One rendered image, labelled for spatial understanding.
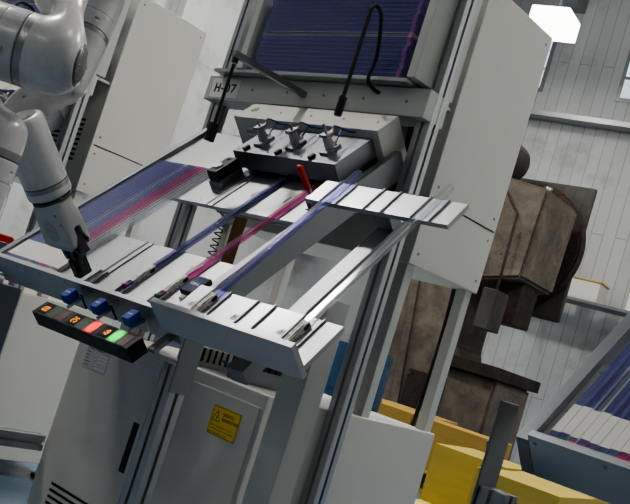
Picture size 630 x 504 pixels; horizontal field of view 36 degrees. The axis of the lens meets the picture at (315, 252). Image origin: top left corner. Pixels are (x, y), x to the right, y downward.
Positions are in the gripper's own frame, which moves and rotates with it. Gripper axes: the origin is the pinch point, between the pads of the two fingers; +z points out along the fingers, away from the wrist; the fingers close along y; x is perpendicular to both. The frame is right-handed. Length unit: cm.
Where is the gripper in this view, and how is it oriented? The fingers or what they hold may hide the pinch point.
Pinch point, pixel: (80, 265)
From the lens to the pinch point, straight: 193.6
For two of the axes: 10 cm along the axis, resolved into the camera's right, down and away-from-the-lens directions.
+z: 2.4, 8.6, 4.5
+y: 7.2, 1.6, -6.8
